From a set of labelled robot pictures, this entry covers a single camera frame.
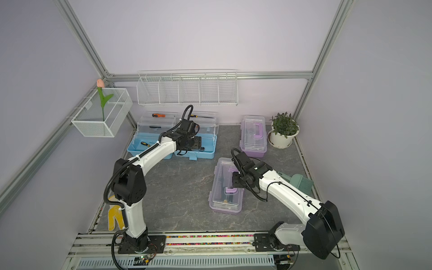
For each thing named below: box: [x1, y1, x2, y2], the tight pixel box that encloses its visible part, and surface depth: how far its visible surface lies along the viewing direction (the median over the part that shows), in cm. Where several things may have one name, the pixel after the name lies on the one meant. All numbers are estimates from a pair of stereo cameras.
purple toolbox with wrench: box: [239, 115, 268, 158], surface depth 103 cm
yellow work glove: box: [108, 194, 124, 232], surface depth 82 cm
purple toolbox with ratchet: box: [208, 156, 245, 215], surface depth 80 cm
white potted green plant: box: [267, 111, 300, 150], surface depth 99 cm
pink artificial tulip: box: [96, 78, 114, 122], surface depth 86 cm
